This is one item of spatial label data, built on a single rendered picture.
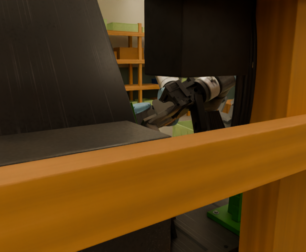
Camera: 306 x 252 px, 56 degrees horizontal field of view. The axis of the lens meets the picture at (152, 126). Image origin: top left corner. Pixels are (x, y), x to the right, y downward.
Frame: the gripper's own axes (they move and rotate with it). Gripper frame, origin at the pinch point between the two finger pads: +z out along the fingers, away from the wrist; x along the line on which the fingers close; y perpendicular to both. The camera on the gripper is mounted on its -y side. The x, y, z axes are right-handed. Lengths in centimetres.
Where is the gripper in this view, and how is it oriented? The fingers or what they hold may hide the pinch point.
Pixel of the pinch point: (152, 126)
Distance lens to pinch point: 77.3
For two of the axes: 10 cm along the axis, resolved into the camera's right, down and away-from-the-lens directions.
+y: -5.8, -7.8, 2.4
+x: 2.4, -4.4, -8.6
